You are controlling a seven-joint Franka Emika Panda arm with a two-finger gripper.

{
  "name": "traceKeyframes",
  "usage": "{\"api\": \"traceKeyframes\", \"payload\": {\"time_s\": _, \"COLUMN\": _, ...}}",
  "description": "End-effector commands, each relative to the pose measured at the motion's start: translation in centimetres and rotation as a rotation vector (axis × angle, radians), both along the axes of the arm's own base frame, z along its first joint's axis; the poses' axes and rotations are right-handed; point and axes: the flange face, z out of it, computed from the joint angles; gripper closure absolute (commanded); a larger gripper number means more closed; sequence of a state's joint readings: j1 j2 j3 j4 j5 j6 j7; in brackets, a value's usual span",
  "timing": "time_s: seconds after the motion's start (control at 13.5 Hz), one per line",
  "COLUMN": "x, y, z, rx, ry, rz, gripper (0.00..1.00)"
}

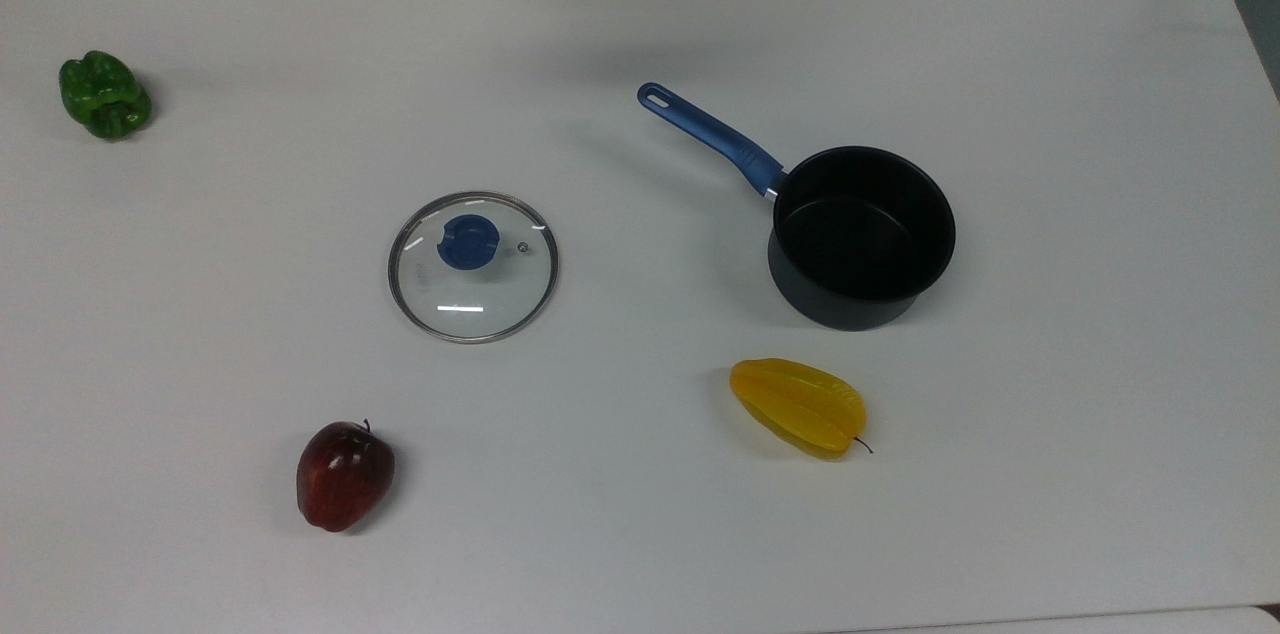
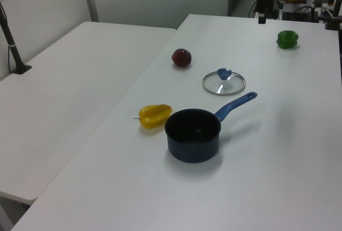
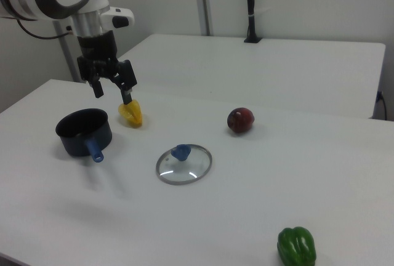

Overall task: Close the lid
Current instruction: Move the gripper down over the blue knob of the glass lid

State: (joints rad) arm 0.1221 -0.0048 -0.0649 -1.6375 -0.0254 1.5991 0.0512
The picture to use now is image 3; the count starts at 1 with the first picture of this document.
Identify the glass lid with blue knob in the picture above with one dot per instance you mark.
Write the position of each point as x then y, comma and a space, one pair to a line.
184, 164

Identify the red toy apple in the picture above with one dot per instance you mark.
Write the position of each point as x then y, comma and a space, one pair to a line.
240, 120

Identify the yellow toy starfruit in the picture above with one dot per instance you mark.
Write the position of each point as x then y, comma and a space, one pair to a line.
133, 112

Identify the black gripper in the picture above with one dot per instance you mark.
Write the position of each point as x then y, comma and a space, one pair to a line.
97, 49

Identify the green toy bell pepper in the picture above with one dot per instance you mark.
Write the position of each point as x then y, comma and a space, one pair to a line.
297, 246

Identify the white adjacent table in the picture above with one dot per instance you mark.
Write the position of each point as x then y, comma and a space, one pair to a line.
252, 72

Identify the black camera stand pole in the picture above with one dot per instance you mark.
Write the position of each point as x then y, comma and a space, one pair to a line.
251, 4

